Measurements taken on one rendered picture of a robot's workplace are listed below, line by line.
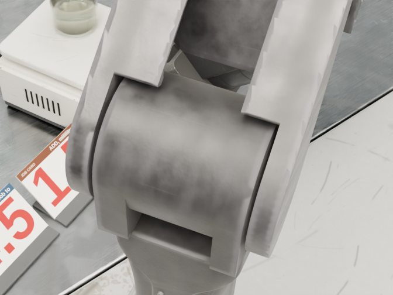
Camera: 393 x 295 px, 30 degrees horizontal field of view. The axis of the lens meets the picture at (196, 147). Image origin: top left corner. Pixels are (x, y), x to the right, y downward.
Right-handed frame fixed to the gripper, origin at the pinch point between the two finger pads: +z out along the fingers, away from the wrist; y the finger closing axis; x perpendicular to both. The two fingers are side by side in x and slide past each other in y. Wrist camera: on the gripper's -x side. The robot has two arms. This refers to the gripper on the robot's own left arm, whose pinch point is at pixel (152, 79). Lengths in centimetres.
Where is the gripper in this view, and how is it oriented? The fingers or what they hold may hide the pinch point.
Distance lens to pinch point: 70.6
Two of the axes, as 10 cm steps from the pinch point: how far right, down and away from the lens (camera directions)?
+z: -6.9, 1.4, 7.1
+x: 5.5, 7.3, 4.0
